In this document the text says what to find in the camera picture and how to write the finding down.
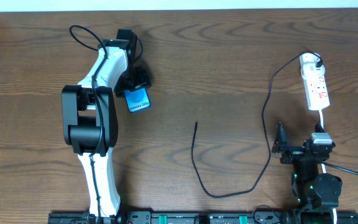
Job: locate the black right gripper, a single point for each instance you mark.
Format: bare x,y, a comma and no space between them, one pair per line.
298,149

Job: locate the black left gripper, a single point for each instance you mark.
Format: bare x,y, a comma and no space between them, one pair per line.
137,84

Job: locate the blue screen Galaxy smartphone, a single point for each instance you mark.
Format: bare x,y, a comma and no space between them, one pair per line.
137,100

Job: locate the white power strip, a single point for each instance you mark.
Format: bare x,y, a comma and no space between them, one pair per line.
316,93

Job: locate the white USB wall charger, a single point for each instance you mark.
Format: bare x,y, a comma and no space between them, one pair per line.
311,65

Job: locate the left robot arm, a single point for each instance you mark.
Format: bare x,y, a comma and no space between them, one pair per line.
90,124

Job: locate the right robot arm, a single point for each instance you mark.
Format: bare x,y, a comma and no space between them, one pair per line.
318,193

